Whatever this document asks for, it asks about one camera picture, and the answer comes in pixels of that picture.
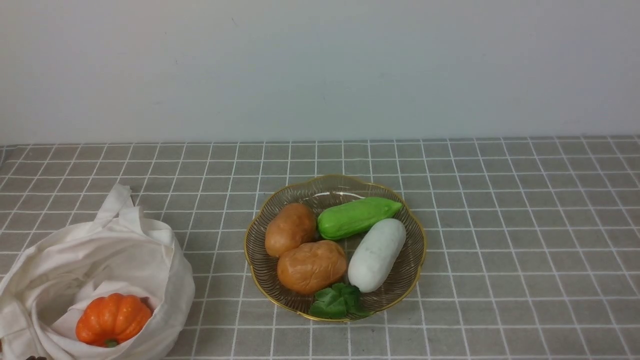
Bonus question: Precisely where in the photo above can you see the brown toy potato lower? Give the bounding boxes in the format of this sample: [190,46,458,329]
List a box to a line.
[277,240,348,296]

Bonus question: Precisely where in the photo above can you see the green toy cucumber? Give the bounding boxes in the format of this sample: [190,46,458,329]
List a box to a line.
[317,196,403,240]

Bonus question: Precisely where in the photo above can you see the white toy radish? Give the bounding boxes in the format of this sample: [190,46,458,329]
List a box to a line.
[347,218,406,293]

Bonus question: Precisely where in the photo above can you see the brown toy potato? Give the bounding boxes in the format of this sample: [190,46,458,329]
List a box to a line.
[264,203,317,258]
[277,240,348,296]

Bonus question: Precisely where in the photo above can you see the gold-rimmed glass plate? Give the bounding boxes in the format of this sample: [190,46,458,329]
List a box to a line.
[244,174,427,322]

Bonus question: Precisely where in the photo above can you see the grey checked tablecloth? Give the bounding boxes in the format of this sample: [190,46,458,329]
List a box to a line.
[1,135,640,360]

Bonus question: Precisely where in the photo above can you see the brown toy potato upper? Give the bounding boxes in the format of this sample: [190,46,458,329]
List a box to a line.
[264,203,317,258]

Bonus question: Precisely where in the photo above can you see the white cloth bag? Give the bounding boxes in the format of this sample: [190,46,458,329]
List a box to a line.
[0,184,195,360]

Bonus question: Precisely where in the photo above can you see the green radish leaves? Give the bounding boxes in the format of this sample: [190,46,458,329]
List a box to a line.
[309,282,372,320]

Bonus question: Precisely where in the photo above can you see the orange toy pumpkin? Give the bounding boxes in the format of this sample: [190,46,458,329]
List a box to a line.
[75,292,153,347]

